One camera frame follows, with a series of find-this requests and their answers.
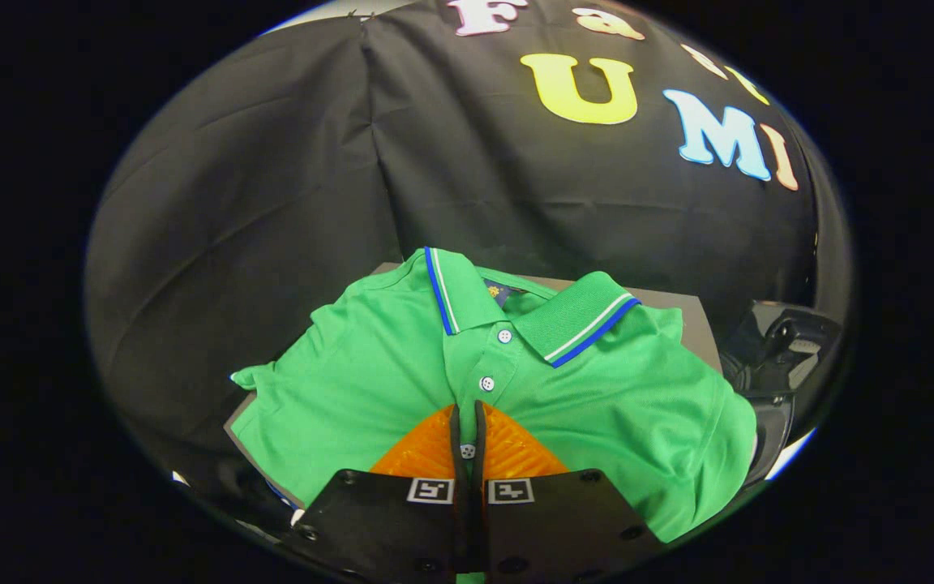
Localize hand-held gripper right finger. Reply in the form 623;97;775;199
471;400;666;584

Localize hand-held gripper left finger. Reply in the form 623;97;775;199
276;403;472;583

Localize green polo shirt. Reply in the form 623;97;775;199
229;247;760;544

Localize grey box stand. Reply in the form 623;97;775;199
224;261;723;510

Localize black backdrop cloth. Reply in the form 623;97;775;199
84;0;853;520

